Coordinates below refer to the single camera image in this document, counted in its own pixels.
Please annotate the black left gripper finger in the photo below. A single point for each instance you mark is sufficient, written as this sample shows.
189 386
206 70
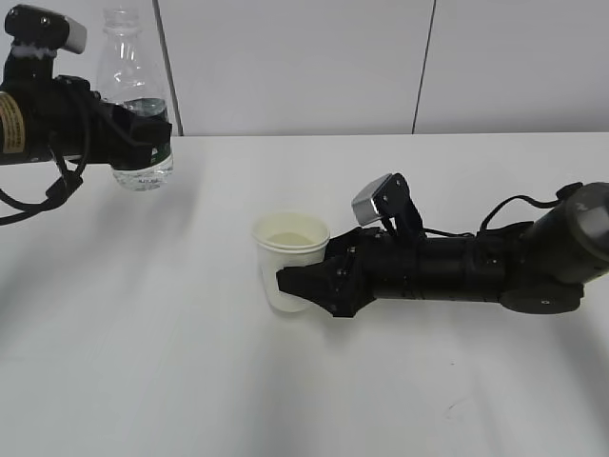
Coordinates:
145 124

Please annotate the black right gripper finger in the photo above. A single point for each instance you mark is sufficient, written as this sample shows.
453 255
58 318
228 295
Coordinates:
344 247
320 284

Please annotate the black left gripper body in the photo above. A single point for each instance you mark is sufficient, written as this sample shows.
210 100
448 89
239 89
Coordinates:
106 142

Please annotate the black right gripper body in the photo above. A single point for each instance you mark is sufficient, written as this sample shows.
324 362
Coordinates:
357 280

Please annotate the white paper cup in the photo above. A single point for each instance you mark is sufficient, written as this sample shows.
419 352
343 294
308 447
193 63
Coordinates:
287 239

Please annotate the clear green-label water bottle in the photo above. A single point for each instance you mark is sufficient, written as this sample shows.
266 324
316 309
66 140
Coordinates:
126 77

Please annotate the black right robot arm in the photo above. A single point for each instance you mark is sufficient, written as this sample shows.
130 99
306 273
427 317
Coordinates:
532 267

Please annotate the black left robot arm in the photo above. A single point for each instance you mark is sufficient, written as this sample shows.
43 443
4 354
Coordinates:
44 116

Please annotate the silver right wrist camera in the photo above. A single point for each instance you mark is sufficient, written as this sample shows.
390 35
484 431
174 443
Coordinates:
387 200

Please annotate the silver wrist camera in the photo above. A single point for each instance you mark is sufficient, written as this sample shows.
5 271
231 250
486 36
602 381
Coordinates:
387 200
40 33

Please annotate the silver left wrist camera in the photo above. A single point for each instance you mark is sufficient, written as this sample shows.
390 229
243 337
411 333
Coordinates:
40 33

